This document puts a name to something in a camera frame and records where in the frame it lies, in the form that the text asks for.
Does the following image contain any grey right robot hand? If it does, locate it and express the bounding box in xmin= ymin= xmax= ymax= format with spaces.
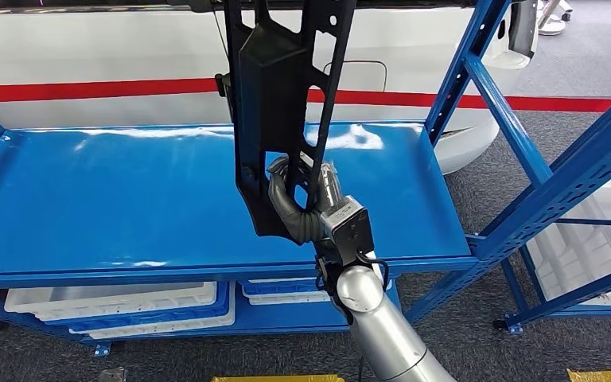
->
xmin=267 ymin=153 xmax=344 ymax=215

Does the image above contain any black plastic car part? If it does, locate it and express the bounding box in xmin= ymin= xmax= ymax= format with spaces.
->
xmin=222 ymin=0 xmax=358 ymax=246

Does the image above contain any blue metal shelf rack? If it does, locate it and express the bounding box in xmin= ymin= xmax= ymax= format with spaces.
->
xmin=492 ymin=163 xmax=611 ymax=336
xmin=0 ymin=0 xmax=611 ymax=358

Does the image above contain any blue plastic crate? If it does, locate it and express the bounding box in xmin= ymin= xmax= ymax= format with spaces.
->
xmin=68 ymin=282 xmax=232 ymax=335
xmin=240 ymin=279 xmax=321 ymax=298

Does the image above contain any red barrier belt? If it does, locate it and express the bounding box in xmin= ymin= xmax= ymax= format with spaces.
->
xmin=0 ymin=77 xmax=611 ymax=114

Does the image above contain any white car body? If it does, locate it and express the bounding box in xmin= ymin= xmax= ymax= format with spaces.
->
xmin=0 ymin=0 xmax=539 ymax=176

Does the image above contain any large white plastic crate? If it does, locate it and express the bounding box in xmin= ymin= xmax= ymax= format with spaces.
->
xmin=525 ymin=168 xmax=611 ymax=308

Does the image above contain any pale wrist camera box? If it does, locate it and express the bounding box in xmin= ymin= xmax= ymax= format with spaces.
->
xmin=318 ymin=196 xmax=376 ymax=267

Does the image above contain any black stanchion post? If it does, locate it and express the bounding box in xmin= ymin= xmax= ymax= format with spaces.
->
xmin=214 ymin=72 xmax=233 ymax=123

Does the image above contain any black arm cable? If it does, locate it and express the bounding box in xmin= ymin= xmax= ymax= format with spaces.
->
xmin=313 ymin=251 xmax=391 ymax=296

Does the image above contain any white pedestal base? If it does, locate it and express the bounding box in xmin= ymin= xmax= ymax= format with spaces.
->
xmin=537 ymin=0 xmax=574 ymax=37

